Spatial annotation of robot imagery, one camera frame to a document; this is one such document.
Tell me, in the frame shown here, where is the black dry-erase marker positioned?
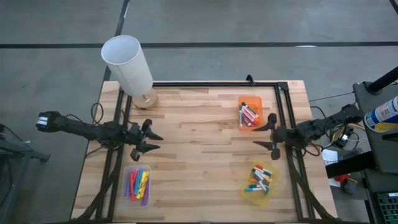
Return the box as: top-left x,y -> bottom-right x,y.
241,101 -> 259,118

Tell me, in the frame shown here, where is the yellow cable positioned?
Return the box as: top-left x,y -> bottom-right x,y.
331,123 -> 363,147

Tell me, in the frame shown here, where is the red dry-erase marker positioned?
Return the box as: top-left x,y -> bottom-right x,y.
244,105 -> 259,125

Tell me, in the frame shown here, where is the grey equipment cart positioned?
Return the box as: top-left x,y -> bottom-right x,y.
353,80 -> 398,175

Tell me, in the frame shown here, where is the clear plastic bin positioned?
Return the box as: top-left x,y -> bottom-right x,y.
120,164 -> 152,209

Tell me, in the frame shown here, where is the blue highlighter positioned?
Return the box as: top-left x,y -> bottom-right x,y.
135,169 -> 144,195

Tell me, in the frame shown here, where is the yellow translucent plastic bin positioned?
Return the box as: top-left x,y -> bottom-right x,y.
241,160 -> 280,208

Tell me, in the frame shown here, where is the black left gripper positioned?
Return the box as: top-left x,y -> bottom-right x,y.
124,119 -> 164,162

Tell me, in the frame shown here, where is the black pole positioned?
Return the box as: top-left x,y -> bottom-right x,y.
366,67 -> 398,95

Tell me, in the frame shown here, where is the magenta dry-erase marker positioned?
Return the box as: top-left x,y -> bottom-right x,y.
242,108 -> 254,126

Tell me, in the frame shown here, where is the grey metal stand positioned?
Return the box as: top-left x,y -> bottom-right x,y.
0,123 -> 51,224

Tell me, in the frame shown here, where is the white blue spray can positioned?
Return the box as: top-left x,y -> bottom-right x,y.
363,95 -> 398,133

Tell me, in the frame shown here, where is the white shade wooden base lamp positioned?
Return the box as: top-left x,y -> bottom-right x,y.
101,34 -> 159,110

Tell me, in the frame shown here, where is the black flat bar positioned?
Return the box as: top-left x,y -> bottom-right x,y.
325,151 -> 377,179

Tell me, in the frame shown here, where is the orange translucent plastic bin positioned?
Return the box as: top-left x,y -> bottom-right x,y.
237,95 -> 264,132

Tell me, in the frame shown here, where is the black aluminium table frame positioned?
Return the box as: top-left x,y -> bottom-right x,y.
71,81 -> 338,224

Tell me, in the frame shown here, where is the yellow highlighter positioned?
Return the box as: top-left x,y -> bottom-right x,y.
139,170 -> 150,200

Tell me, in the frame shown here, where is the white paper sheet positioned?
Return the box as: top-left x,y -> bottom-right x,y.
321,148 -> 340,166

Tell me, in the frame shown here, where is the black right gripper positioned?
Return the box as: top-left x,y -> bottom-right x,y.
252,113 -> 293,161

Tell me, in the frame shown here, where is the small grey object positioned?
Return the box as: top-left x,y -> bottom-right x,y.
341,179 -> 358,196

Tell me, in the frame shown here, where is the red highlighter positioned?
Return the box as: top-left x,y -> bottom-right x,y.
129,172 -> 136,202

